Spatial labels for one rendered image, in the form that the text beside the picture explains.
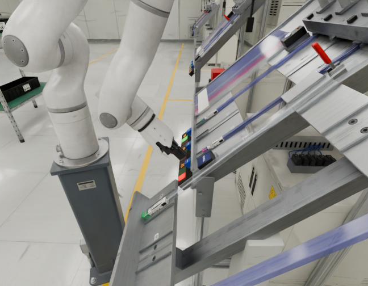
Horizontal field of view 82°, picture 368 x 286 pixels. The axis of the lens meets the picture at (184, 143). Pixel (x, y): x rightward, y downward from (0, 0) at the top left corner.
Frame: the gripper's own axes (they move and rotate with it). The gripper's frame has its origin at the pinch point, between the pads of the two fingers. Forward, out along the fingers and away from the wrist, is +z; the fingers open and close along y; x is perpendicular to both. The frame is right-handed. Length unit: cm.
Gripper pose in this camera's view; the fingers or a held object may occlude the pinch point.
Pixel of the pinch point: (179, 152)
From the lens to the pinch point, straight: 72.0
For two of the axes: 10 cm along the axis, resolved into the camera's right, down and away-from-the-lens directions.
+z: 6.7, 6.4, 3.7
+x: 7.4, -5.5, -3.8
